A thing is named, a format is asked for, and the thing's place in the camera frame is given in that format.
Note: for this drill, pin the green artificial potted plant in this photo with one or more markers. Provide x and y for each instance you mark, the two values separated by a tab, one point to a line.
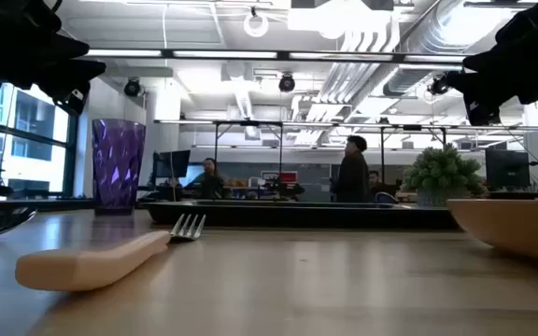
442	172

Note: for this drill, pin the overhead light bar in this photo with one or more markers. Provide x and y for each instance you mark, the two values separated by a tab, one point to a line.
283	55

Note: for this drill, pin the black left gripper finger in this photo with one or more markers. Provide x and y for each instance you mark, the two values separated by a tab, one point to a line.
73	72
63	46

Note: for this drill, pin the person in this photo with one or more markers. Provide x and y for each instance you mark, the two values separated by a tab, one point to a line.
377	183
208	182
353	172

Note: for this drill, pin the black plastic tray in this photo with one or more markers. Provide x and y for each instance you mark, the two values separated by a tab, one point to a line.
297	217

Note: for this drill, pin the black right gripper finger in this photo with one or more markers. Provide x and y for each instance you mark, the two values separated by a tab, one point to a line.
502	58
484	84

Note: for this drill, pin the black computer monitor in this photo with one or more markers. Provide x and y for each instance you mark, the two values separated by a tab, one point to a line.
173	163
507	169

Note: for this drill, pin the red sign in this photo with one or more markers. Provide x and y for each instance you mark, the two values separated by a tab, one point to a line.
287	176

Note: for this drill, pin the black ceiling spot lamp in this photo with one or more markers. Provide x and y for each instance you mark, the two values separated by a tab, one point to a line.
132	88
287	83
437	86

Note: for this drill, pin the office chair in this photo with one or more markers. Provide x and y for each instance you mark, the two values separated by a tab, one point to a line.
385	198

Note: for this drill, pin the window with dark frame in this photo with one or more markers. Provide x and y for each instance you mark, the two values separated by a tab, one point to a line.
35	140

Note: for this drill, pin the silver ventilation duct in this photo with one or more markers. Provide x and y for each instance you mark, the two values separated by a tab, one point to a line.
437	32

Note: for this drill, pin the orange plate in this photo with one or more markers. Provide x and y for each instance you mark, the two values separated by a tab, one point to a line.
521	228

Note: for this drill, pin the black background station frame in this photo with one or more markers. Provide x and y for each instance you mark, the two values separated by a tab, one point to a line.
216	149
382	154

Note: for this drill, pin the purple faceted plastic cup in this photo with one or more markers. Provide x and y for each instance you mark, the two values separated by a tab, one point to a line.
117	163

